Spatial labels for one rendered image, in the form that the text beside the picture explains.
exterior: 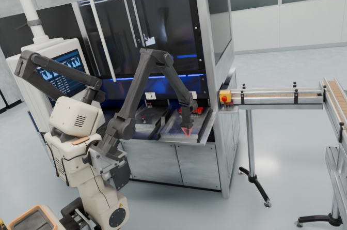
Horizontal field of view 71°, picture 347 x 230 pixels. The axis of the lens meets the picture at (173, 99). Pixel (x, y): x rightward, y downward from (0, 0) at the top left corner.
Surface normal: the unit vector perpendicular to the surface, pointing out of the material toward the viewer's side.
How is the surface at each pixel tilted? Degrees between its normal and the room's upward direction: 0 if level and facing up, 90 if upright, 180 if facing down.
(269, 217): 0
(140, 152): 90
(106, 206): 90
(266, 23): 90
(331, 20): 90
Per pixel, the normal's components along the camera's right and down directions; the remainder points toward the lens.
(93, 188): 0.72, 0.16
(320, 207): -0.18, -0.90
